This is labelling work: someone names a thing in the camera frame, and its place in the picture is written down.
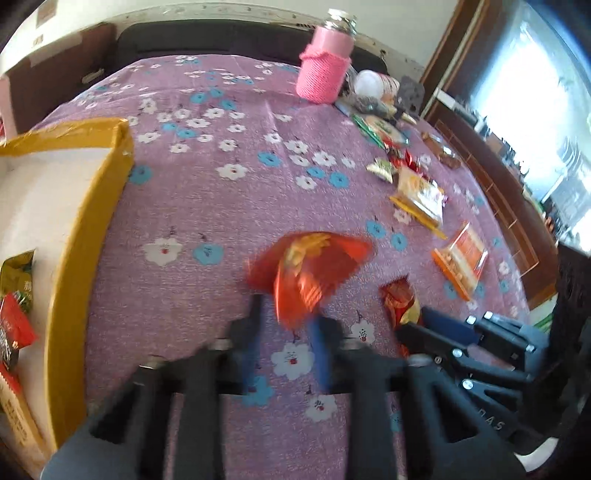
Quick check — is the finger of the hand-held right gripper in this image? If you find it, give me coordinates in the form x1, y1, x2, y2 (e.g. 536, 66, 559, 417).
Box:
396, 322, 533, 385
421, 306, 551, 371

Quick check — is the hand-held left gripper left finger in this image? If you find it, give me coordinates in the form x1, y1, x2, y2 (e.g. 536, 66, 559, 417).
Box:
41, 294, 267, 480

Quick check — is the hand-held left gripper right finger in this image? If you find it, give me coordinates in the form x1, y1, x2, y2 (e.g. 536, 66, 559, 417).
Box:
307, 313, 528, 480

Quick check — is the red and yellow snack packet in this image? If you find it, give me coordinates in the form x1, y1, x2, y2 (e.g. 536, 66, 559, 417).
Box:
378, 275, 424, 331

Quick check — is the shiny red snack packet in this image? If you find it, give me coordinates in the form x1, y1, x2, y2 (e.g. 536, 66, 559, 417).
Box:
246, 230, 376, 331

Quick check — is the yellow cardboard box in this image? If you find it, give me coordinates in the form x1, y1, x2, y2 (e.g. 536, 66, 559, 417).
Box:
0, 117, 136, 468

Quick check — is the large orange biscuit packet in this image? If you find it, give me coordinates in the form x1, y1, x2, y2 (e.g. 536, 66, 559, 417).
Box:
0, 367, 48, 464

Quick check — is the orange peanut packet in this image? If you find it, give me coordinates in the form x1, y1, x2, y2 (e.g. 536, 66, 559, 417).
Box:
431, 221, 490, 302

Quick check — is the long beige wafer packet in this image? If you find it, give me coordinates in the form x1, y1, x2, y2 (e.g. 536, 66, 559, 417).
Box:
389, 165, 450, 239

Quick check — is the wooden cabinet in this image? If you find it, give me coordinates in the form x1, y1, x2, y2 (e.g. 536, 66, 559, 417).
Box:
419, 0, 560, 311

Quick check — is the small green and white packet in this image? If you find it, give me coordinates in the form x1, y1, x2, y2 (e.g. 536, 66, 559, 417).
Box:
366, 157, 399, 184

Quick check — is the brown snack packet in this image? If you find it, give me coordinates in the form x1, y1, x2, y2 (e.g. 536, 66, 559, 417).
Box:
421, 131, 463, 170

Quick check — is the green-edged clear packet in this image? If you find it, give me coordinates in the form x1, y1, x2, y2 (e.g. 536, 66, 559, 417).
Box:
352, 113, 413, 151

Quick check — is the white plastic strip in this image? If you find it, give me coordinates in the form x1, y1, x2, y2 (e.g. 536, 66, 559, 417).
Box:
435, 89, 479, 124

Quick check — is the dark seed bag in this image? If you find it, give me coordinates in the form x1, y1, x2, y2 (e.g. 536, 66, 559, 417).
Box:
353, 96, 399, 119

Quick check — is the black phone stand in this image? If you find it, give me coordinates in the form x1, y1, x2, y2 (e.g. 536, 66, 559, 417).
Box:
396, 76, 426, 117

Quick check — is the bright window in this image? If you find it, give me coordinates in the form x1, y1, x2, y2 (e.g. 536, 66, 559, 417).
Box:
470, 0, 591, 252

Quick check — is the white cup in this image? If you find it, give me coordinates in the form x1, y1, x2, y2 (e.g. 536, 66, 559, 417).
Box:
353, 69, 400, 100

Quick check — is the pink flask with knitted sleeve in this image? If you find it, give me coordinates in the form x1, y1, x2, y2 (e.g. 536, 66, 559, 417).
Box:
295, 8, 359, 105

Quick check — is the dark sofa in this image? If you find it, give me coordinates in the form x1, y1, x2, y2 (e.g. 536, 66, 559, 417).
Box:
115, 20, 389, 78

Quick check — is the red-brown armchair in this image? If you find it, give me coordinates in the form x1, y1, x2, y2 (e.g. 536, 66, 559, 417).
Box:
8, 23, 117, 136

